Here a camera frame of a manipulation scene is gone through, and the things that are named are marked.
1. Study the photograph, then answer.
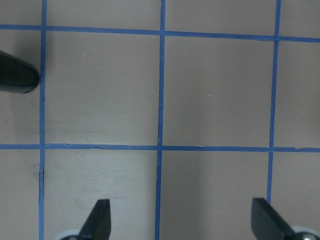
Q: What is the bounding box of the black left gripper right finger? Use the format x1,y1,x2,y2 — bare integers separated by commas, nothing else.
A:
250,197,296,240

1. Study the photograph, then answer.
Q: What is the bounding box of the dark glass wine bottle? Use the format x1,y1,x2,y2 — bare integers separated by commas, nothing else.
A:
0,51,41,94

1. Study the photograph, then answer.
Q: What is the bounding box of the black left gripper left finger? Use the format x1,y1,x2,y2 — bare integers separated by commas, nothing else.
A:
78,199,111,240

